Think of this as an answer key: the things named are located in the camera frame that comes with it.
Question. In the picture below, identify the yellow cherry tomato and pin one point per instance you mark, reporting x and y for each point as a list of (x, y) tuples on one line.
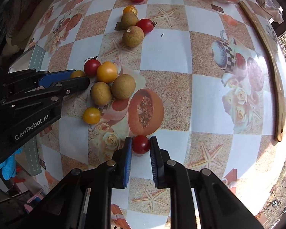
[(106, 72), (130, 10), (91, 115), (77, 73)]

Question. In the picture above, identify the pink towel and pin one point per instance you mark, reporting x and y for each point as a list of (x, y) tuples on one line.
[(274, 4)]

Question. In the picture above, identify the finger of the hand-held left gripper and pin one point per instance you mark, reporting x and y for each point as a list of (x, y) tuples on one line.
[(54, 77), (78, 83)]

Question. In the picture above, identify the brown longan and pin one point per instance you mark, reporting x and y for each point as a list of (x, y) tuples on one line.
[(128, 20), (101, 93), (133, 36), (123, 86)]

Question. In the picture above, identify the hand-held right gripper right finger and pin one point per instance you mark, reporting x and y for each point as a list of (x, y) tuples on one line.
[(154, 164)]

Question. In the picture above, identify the long wooden tray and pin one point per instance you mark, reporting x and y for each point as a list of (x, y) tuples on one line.
[(274, 76)]

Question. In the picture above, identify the pink plastic object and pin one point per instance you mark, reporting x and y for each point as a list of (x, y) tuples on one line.
[(34, 199)]

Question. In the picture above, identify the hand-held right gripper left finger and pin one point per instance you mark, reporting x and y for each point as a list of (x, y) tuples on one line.
[(127, 162)]

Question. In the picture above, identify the person's left hand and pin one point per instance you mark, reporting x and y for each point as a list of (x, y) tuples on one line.
[(10, 167)]

